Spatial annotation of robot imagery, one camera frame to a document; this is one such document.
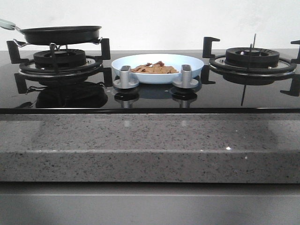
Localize grey cabinet drawer front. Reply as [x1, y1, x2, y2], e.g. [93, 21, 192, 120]
[0, 183, 300, 225]

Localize black pan support under pan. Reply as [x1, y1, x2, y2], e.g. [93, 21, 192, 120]
[7, 38, 111, 93]

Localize silver stove knob near pan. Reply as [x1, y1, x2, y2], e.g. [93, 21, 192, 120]
[113, 66, 139, 89]

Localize black empty pan support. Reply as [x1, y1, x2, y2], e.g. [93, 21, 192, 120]
[200, 37, 300, 108]

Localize light blue plate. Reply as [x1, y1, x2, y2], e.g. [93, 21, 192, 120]
[112, 53, 204, 84]

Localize black empty burner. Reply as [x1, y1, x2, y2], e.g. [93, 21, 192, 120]
[209, 47, 297, 79]

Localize silver stove knob far side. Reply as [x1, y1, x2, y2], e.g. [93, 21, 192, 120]
[172, 64, 199, 89]

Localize black burner under pan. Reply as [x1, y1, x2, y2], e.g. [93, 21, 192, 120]
[19, 49, 103, 81]

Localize black glass gas stove top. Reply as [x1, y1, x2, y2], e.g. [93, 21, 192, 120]
[0, 51, 300, 114]

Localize brown meat strips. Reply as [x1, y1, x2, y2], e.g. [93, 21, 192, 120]
[131, 61, 178, 74]

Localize black frying pan green handle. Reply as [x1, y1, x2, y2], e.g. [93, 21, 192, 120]
[0, 19, 102, 45]

